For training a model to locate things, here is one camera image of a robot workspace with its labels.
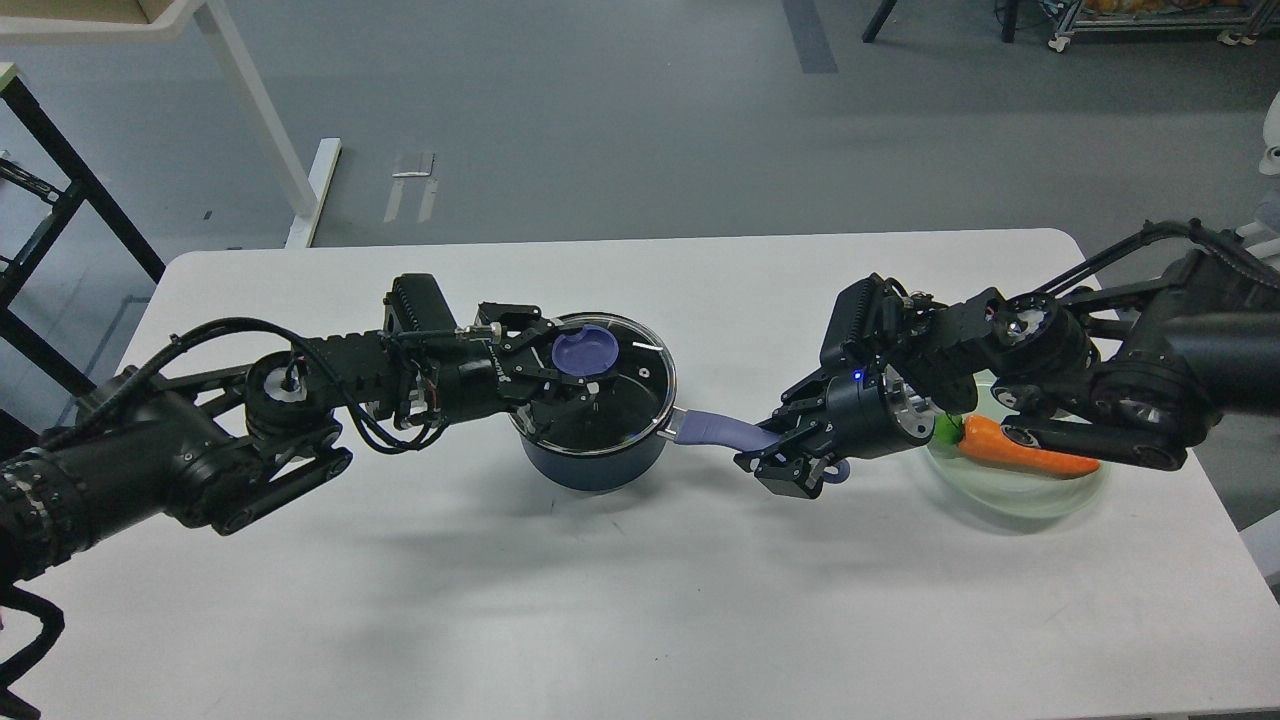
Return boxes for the dark blue saucepan purple handle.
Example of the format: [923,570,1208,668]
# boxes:
[511,313,851,492]

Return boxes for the black metal frame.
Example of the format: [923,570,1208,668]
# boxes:
[1,63,166,397]

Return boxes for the metal wheeled cart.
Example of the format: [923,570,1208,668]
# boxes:
[1037,1,1277,53]

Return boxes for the white desk with legs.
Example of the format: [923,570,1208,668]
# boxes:
[0,0,343,249]

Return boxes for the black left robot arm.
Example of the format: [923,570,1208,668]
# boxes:
[3,274,621,719]

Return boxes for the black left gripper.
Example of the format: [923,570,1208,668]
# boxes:
[431,300,602,441]

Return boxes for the orange toy carrot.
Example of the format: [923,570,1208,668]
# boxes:
[933,413,1101,480]

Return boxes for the white office chair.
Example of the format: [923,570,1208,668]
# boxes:
[1235,92,1280,246]

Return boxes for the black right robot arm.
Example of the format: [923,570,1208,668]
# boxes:
[733,219,1277,498]

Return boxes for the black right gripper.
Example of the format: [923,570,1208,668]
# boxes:
[733,365,941,500]

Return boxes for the black furniture legs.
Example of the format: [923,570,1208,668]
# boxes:
[860,1,1021,45]

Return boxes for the glass pot lid purple knob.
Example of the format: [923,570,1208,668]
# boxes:
[509,313,678,457]

